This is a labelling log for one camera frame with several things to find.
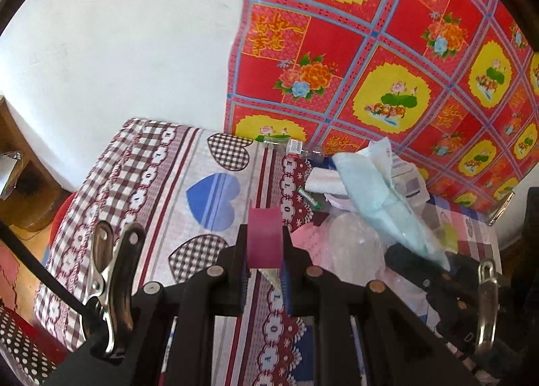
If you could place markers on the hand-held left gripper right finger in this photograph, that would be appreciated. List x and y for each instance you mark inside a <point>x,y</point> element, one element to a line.
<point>288,274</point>

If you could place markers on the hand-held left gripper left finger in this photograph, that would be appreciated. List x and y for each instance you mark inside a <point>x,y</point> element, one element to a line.
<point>242,263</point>

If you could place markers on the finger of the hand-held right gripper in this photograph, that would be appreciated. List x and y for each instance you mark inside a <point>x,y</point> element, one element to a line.
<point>417,261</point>

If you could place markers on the light blue cloth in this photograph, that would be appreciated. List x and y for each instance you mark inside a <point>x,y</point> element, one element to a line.
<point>370,196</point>

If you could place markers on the white foam roll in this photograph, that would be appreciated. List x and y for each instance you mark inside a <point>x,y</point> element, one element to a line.
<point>324,183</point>

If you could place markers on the metal spring clip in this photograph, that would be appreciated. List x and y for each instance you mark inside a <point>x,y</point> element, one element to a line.
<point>105,285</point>
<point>486,306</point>

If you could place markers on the clear plastic wrap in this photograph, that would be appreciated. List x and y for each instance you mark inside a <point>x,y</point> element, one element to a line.
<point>358,242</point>

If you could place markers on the small green white tube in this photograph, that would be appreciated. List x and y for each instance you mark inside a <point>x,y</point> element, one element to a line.
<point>309,199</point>

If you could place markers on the white printed plastic bag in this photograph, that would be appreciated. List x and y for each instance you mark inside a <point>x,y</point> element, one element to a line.
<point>406,177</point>

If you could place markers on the heart print bedsheet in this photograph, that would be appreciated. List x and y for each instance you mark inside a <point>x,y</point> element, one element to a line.
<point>168,183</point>

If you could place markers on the clear small bottle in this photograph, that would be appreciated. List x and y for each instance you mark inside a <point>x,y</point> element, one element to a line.
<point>290,146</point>

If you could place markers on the red plastic stool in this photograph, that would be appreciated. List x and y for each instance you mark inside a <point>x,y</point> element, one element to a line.
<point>61,217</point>

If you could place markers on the red floral printed cloth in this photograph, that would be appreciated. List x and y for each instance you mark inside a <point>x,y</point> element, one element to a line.
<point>379,32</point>

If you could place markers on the brown polka dot cloth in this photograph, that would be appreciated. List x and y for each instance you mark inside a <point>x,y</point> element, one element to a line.
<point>21,348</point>

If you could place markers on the wooden corner shelf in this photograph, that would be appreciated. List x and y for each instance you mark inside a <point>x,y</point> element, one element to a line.
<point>12,129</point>

